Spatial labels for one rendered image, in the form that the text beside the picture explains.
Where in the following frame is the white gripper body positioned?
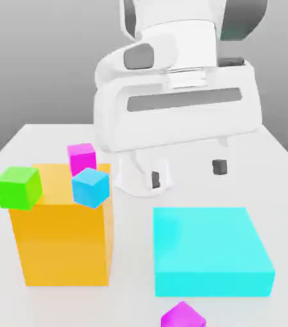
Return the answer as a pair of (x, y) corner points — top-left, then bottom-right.
(93, 61), (264, 154)

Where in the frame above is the small blue cube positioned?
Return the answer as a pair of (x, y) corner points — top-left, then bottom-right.
(71, 167), (110, 209)

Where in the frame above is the small magenta cube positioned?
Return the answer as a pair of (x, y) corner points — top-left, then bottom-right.
(66, 142), (98, 178)
(160, 300), (208, 327)

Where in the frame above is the small green cube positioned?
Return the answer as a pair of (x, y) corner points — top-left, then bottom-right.
(0, 165), (44, 212)

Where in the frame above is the large cyan box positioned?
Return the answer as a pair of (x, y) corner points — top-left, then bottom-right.
(152, 206), (277, 298)

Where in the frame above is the large orange box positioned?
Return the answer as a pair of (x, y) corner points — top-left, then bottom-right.
(7, 162), (116, 287)

